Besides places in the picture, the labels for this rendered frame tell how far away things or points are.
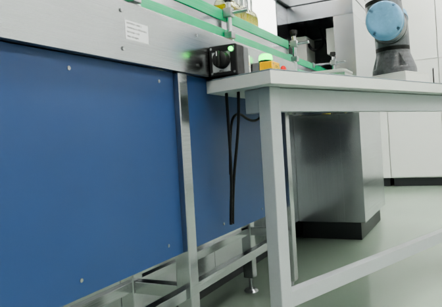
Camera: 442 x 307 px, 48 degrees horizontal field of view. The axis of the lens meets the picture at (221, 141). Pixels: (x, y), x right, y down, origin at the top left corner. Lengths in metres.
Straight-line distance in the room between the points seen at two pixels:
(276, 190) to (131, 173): 0.38
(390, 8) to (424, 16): 3.90
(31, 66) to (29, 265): 0.31
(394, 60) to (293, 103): 0.62
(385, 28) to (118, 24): 0.97
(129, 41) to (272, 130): 0.42
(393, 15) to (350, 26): 1.15
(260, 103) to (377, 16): 0.62
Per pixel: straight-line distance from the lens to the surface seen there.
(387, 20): 1.71
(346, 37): 2.84
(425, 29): 5.59
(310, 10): 2.92
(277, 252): 1.25
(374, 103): 1.63
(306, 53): 3.01
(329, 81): 1.35
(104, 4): 0.98
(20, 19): 0.83
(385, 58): 1.83
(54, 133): 0.87
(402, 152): 5.52
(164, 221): 1.12
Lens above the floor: 0.59
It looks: level
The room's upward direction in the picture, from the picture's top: 3 degrees counter-clockwise
